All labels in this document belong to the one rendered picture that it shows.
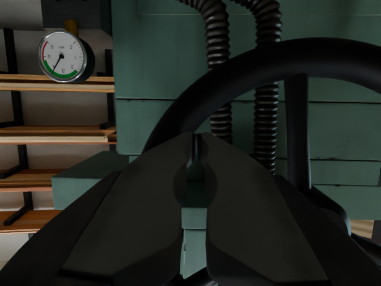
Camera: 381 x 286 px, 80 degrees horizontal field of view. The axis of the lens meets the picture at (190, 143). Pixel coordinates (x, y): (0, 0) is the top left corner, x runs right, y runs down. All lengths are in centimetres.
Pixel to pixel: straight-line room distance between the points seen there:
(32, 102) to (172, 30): 285
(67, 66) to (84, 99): 259
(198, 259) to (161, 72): 27
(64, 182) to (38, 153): 277
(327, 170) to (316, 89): 13
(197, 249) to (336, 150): 26
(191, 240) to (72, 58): 27
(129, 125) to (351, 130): 34
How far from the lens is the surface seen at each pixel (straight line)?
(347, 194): 45
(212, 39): 24
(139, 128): 37
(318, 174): 42
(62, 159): 311
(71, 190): 44
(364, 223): 51
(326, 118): 41
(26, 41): 320
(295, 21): 40
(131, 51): 38
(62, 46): 35
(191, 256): 33
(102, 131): 238
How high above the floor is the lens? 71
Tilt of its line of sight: 10 degrees up
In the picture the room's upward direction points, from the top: 179 degrees counter-clockwise
